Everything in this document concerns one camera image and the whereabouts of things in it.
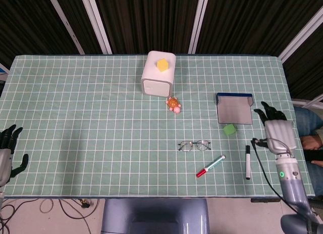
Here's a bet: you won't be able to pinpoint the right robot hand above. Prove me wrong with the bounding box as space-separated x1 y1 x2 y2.
253 101 297 155

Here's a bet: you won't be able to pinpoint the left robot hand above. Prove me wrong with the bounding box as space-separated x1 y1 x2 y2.
0 125 29 187

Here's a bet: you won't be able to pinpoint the blue glasses case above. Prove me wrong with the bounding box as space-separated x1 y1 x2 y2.
216 92 254 125

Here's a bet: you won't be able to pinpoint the black rimmed eyeglasses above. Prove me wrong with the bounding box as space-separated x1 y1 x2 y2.
177 140 212 153

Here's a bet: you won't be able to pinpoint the seated person in jeans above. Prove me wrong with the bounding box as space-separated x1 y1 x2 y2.
294 106 323 197

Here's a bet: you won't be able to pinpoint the black capped white marker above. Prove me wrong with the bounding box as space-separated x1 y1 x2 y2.
245 145 252 181

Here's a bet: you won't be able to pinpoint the green foam cube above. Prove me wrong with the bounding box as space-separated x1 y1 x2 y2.
223 123 237 137

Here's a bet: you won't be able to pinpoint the red capped green marker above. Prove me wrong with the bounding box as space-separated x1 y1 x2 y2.
196 155 227 179

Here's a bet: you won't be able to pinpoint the green checked tablecloth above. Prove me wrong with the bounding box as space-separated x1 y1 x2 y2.
0 54 317 197

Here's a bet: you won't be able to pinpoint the orange pink turtle toy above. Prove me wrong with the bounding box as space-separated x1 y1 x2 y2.
165 97 182 113

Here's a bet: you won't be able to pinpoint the white cube cabinet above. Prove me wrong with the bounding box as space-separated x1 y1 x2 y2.
140 50 177 98

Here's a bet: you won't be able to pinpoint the yellow hexagonal block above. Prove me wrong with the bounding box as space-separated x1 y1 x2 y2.
156 57 169 73

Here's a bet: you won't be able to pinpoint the grey blue robot torso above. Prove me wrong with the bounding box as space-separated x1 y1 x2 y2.
100 198 210 234

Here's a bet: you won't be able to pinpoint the black pleated curtain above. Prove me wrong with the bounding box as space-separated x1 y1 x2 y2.
0 0 323 98

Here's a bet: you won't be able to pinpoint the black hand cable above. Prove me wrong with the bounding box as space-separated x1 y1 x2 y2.
250 137 313 219

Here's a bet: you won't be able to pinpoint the grey floor cable loop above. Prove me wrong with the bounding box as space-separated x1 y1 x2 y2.
39 198 55 214

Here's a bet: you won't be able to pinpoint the black ribbed hose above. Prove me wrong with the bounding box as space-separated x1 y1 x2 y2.
309 196 323 212

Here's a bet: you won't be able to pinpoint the black floor cable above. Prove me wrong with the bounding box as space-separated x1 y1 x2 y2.
59 198 101 219

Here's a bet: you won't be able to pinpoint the silver slotted metal rail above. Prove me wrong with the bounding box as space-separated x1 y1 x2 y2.
46 0 85 55

